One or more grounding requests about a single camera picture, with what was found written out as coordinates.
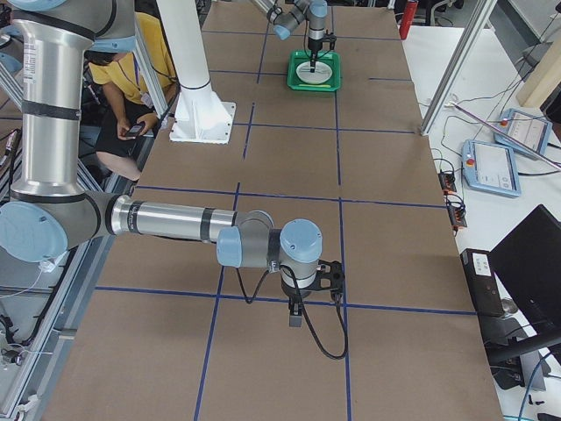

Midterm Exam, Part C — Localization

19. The green plastic tray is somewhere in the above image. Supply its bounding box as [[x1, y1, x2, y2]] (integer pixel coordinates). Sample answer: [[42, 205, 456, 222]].
[[287, 50, 341, 92]]

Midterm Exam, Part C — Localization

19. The white plate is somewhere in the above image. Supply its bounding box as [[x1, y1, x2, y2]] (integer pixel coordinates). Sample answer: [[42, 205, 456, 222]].
[[296, 61, 332, 84]]

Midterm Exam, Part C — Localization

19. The yellow-green stick in tray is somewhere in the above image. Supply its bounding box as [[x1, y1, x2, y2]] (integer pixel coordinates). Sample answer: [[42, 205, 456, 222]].
[[298, 83, 331, 89]]

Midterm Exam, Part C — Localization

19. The red fire extinguisher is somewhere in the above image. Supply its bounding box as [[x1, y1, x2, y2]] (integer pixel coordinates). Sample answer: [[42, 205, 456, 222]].
[[399, 0, 418, 40]]

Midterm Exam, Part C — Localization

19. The metal rod on table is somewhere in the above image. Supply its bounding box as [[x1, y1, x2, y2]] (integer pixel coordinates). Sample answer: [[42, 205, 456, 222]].
[[444, 102, 561, 172]]

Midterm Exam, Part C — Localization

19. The orange black adapter upper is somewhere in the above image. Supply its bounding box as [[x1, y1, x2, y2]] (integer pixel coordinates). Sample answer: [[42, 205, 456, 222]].
[[438, 171, 457, 195]]

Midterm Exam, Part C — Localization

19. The orange black adapter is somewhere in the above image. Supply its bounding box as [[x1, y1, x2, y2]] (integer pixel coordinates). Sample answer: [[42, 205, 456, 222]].
[[438, 171, 457, 195], [444, 194, 467, 231]]

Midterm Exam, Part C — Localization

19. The orange black adapter lower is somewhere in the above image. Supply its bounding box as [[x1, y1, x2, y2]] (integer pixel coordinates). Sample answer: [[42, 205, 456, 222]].
[[444, 194, 467, 231]]

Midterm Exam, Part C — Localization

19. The black mini computer box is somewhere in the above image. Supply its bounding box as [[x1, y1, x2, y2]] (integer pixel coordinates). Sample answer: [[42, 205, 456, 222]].
[[460, 248, 504, 318]]

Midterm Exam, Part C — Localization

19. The person in yellow shirt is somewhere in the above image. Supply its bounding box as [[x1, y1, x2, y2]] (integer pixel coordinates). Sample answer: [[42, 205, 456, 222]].
[[85, 12, 177, 182]]

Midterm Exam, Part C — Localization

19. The smartphone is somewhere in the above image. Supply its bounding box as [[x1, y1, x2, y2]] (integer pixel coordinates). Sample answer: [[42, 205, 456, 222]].
[[124, 122, 145, 139]]

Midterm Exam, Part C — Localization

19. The near blue teach pendant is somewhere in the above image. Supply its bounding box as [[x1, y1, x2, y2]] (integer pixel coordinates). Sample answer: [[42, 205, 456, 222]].
[[462, 139, 522, 197]]

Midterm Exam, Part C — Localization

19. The blue teach pendant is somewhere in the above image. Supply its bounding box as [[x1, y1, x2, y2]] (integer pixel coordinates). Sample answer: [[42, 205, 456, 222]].
[[462, 139, 522, 197], [497, 109, 552, 155]]

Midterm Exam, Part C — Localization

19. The far blue teach pendant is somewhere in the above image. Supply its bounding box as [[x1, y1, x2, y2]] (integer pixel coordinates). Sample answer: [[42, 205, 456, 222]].
[[497, 109, 552, 155]]

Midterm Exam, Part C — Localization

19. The wooden board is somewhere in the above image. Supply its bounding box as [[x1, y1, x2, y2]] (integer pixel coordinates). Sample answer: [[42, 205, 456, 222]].
[[516, 37, 561, 108]]

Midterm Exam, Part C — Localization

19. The black monitor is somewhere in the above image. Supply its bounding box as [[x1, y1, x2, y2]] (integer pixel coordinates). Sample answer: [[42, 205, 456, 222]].
[[487, 204, 560, 364]]

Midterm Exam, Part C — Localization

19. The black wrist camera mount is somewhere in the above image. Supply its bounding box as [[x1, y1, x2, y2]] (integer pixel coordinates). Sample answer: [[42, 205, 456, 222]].
[[316, 260, 345, 303]]

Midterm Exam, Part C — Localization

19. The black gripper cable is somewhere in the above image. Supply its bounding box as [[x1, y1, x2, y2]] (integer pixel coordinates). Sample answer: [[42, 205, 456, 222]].
[[235, 265, 350, 360]]

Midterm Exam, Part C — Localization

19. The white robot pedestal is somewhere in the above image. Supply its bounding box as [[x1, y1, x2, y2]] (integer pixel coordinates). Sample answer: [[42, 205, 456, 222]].
[[157, 0, 236, 145]]

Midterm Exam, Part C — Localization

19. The aluminium frame post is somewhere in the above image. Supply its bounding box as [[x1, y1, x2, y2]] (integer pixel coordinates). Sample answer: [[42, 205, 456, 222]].
[[420, 0, 497, 135]]

